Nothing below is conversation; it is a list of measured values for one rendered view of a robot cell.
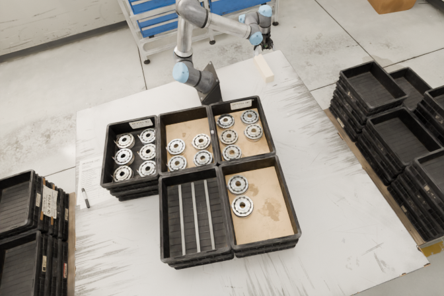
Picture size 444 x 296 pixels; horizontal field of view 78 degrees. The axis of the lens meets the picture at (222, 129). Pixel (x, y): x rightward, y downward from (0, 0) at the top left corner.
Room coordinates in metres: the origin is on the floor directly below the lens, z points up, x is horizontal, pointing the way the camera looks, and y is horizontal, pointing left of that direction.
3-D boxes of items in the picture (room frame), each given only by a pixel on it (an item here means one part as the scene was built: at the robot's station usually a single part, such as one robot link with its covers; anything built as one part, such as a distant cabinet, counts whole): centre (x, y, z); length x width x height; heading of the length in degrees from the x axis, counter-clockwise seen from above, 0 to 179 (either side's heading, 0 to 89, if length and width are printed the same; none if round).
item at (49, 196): (0.91, 1.29, 0.41); 0.31 x 0.02 x 0.16; 8
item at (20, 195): (0.87, 1.44, 0.37); 0.40 x 0.30 x 0.45; 8
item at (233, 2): (2.88, -0.49, 0.60); 0.72 x 0.03 x 0.56; 98
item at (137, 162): (0.85, 0.50, 0.87); 0.40 x 0.30 x 0.11; 179
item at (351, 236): (0.75, 0.11, 0.35); 1.60 x 1.60 x 0.70; 8
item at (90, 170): (0.84, 0.81, 0.70); 0.33 x 0.23 x 0.01; 8
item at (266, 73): (1.46, -0.38, 0.73); 0.24 x 0.06 x 0.06; 8
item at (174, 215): (0.45, 0.21, 0.87); 0.40 x 0.30 x 0.11; 179
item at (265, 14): (1.44, -0.38, 1.16); 0.09 x 0.08 x 0.11; 92
